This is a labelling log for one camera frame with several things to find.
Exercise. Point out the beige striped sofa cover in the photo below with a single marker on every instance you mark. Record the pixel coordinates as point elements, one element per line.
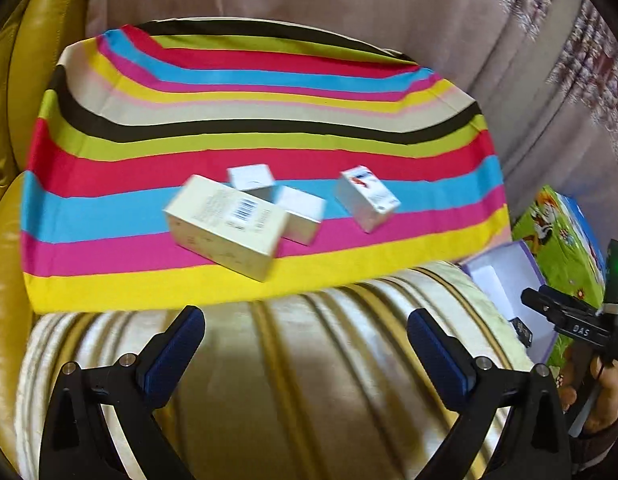
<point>289,385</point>

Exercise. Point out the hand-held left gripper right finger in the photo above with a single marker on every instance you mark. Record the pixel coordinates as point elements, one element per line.
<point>439,360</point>

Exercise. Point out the purple cardboard box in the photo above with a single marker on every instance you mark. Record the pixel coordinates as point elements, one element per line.
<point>519,280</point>

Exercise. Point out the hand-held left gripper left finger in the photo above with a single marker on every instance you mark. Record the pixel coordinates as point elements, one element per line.
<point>174,350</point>

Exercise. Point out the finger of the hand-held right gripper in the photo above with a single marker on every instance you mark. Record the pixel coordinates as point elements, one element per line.
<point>569,300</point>
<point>539,305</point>

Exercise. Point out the large beige box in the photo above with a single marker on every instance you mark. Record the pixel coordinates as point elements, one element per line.
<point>224,230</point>

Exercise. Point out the patterned pink curtain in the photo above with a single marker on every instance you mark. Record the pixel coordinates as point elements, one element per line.
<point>339,0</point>

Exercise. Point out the silver white box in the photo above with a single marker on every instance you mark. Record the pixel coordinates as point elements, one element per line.
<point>301,215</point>

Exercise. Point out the person's right hand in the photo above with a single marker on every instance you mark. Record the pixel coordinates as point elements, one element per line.
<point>614,390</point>

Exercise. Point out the yellow leather sofa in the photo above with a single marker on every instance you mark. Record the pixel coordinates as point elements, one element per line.
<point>34,60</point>

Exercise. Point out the green cartoon cushion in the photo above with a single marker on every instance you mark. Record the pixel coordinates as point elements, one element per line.
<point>564,240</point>

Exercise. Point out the small plain white box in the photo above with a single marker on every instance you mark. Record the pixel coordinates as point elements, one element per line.
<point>249,177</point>

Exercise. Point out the black box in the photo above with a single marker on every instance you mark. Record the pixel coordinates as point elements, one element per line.
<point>520,331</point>

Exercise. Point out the white box with red logo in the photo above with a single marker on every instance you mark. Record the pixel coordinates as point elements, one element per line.
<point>366,200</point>

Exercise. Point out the colourful striped cloth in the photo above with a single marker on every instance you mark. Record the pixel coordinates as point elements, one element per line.
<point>239,125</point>

